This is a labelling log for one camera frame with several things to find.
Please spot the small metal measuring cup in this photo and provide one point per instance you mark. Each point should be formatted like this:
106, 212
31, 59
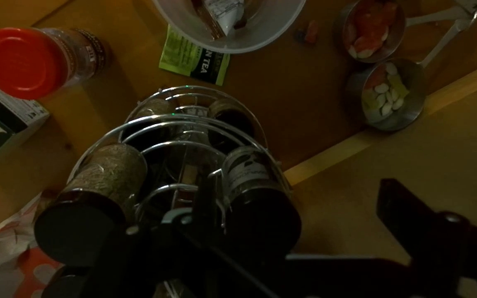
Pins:
393, 39

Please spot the herb spice bottle black lid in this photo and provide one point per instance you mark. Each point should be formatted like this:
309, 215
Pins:
106, 174

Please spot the white and brown packet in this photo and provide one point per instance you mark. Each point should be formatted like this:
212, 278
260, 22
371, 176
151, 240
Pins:
222, 14

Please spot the brown spice bottle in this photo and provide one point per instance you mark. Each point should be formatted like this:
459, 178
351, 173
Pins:
155, 108

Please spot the dark spice bottle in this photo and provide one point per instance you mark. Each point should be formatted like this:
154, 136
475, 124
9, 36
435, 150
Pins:
232, 120

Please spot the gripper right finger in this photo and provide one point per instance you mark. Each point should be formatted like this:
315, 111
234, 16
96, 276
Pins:
429, 236

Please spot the red candy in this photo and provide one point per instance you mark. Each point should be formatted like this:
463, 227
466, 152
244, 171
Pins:
311, 32

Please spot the white bowl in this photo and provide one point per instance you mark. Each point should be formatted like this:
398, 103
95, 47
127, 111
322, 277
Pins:
263, 33

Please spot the heap of red white candies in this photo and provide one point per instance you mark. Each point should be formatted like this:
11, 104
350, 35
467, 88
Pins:
369, 29

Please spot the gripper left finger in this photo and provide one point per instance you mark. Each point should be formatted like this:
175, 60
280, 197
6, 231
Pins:
205, 194

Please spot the large metal measuring cup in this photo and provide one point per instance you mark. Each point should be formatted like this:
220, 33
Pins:
412, 107

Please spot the red and white cloth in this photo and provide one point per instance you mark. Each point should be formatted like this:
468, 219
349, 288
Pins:
2, 256

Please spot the spice bottle red lid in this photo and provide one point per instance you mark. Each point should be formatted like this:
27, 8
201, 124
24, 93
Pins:
23, 62

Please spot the green tea sachet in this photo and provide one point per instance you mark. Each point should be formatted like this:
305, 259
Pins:
189, 62

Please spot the labelled spice bottle black lid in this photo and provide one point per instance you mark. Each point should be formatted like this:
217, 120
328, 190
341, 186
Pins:
251, 174

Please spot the heap of white yellow candies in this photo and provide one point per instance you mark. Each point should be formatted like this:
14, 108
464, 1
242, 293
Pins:
383, 97

